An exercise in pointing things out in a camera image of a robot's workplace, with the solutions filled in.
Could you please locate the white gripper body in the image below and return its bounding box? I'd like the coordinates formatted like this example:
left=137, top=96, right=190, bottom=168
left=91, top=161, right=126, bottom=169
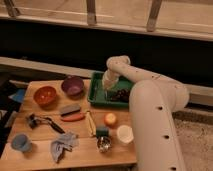
left=102, top=70, right=120, bottom=88

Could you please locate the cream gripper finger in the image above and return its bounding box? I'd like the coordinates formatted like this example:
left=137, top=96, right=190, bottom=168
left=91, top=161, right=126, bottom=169
left=110, top=86, right=116, bottom=91
left=103, top=84, right=109, bottom=91

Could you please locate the silver fork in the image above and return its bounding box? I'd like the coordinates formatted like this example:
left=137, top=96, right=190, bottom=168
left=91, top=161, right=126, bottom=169
left=105, top=90, right=109, bottom=101

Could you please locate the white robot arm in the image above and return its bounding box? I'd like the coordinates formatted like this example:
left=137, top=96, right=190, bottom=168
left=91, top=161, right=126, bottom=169
left=102, top=55, right=189, bottom=171

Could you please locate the purple bowl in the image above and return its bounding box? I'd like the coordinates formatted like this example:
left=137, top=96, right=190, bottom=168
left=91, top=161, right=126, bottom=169
left=61, top=76, right=84, bottom=96

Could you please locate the orange bowl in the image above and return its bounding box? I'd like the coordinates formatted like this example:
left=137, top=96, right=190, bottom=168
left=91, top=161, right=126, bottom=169
left=33, top=86, right=57, bottom=107

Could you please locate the silver knife in tray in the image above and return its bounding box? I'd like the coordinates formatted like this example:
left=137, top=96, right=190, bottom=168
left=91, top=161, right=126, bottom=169
left=93, top=85, right=98, bottom=100

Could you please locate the green plastic tray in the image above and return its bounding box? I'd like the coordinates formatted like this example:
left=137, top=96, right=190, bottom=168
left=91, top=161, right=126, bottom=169
left=88, top=72, right=133, bottom=108

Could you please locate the dark grape bunch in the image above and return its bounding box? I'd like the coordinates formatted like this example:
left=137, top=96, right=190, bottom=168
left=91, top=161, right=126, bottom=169
left=110, top=89, right=130, bottom=103

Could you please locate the orange yellow fruit toy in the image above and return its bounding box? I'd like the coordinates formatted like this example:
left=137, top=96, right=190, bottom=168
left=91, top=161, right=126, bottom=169
left=104, top=113, right=117, bottom=126

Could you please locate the cream banana toy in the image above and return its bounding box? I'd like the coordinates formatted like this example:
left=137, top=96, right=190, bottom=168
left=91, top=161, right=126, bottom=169
left=86, top=111, right=96, bottom=137

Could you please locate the grey blue sponge block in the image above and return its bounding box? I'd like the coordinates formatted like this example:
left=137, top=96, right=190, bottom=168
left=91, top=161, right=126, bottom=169
left=59, top=104, right=81, bottom=116

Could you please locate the teal block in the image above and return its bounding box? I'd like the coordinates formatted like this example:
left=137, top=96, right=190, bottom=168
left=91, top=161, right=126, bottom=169
left=96, top=126, right=109, bottom=137

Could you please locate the white cup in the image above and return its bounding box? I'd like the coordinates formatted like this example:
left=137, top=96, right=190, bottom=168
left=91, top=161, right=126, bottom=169
left=116, top=125, right=134, bottom=144

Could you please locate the shiny metal cup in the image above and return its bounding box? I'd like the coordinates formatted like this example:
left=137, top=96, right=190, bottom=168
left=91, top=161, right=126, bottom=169
left=97, top=136, right=111, bottom=153

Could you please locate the blue grey cloth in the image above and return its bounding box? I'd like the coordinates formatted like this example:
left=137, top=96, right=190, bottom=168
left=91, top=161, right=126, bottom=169
left=50, top=132, right=79, bottom=163

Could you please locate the blue object left of table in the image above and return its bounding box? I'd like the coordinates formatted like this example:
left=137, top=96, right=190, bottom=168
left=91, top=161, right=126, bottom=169
left=10, top=89, right=26, bottom=103

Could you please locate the blue plastic cup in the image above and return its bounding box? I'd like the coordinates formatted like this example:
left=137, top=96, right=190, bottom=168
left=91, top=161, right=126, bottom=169
left=11, top=134, right=32, bottom=152

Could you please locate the black handled kitchen tool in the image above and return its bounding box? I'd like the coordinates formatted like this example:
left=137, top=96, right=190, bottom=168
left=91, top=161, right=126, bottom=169
left=26, top=114, right=64, bottom=134

